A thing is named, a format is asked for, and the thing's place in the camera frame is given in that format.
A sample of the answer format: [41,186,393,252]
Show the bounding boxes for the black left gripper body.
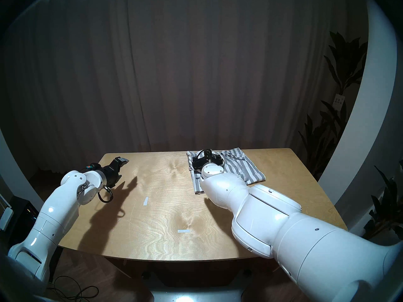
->
[86,161,124,188]

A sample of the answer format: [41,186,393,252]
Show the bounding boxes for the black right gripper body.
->
[192,149,224,173]

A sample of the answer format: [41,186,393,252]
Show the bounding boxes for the grey white striped t-shirt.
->
[186,148,266,195]

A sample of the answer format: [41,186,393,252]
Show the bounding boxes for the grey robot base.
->
[148,286,252,302]

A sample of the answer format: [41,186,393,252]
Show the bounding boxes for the white curved arch pillar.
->
[318,0,398,204]
[0,128,55,223]

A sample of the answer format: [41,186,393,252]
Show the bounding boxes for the brown pleated curtain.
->
[0,0,369,179]

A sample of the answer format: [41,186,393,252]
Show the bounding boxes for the black computer tower with lights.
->
[6,196,62,281]

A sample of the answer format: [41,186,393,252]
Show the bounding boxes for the small white box device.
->
[0,207,14,231]

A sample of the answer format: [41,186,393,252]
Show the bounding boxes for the tall dark leafy plant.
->
[298,31,368,179]

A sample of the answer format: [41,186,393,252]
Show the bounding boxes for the dark plant in white pot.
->
[362,160,403,242]

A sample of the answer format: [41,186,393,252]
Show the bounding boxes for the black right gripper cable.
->
[196,149,225,166]

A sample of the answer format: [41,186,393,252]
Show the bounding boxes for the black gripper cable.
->
[196,149,225,166]
[98,185,114,203]

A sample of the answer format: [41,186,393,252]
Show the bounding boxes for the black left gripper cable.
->
[98,185,114,203]

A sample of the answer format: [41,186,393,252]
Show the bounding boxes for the black floor cables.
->
[35,275,99,300]

